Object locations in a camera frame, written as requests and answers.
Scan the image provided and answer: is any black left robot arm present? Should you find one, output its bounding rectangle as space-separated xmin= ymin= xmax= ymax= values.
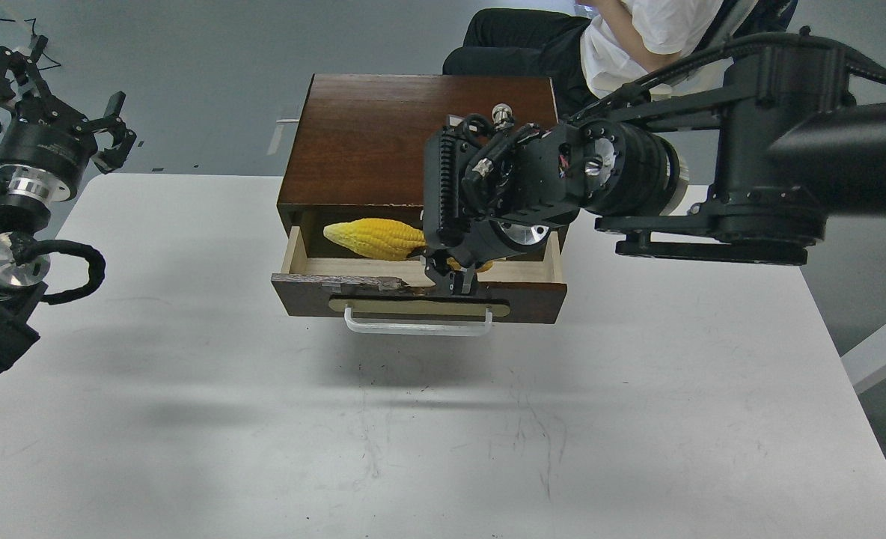
xmin=0 ymin=34 xmax=136 ymax=375

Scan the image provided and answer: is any wooden drawer with white handle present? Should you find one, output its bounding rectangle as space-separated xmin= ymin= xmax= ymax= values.
xmin=271 ymin=228 xmax=567 ymax=335

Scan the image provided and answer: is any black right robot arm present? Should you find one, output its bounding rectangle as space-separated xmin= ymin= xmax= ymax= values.
xmin=420 ymin=33 xmax=886 ymax=296

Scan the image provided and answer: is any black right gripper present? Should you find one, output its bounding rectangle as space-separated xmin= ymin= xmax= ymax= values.
xmin=417 ymin=114 xmax=590 ymax=296

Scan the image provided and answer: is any dark wooden drawer cabinet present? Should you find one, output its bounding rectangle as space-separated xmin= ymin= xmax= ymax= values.
xmin=278 ymin=74 xmax=557 ymax=258

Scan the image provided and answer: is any black floor cable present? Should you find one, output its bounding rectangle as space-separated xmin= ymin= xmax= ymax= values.
xmin=0 ymin=0 xmax=62 ymax=139

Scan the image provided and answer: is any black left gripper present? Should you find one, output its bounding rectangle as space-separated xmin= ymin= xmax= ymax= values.
xmin=0 ymin=34 xmax=136 ymax=204

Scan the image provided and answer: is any yellow corn cob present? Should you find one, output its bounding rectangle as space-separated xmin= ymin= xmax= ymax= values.
xmin=323 ymin=218 xmax=495 ymax=272

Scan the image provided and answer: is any seated person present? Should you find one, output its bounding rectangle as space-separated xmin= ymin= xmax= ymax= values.
xmin=441 ymin=1 xmax=721 ymax=117

